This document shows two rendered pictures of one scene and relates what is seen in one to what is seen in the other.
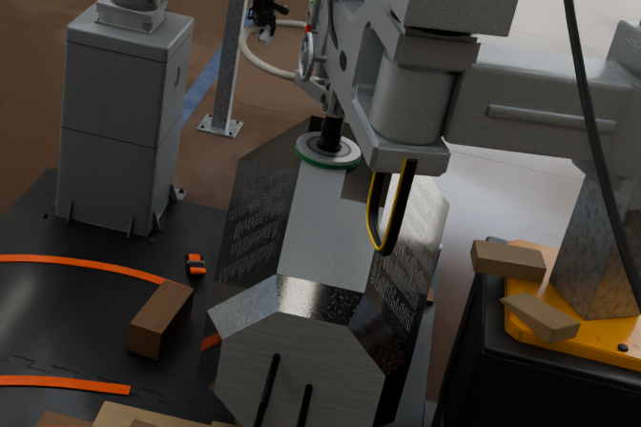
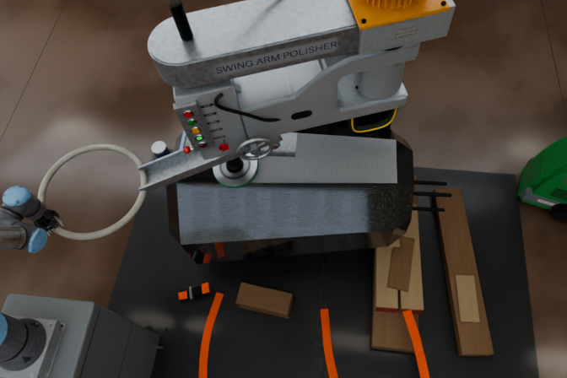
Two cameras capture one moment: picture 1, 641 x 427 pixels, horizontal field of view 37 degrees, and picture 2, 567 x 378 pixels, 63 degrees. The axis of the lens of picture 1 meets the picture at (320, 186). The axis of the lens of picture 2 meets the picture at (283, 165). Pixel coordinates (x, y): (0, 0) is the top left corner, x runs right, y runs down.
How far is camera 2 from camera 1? 266 cm
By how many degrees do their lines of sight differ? 60
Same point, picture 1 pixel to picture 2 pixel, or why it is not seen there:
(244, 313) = (405, 205)
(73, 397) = (338, 339)
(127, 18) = (52, 346)
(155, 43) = (85, 314)
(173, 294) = (251, 294)
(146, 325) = (287, 304)
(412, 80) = not seen: hidden behind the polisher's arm
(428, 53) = not seen: hidden behind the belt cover
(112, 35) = (77, 357)
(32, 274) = not seen: outside the picture
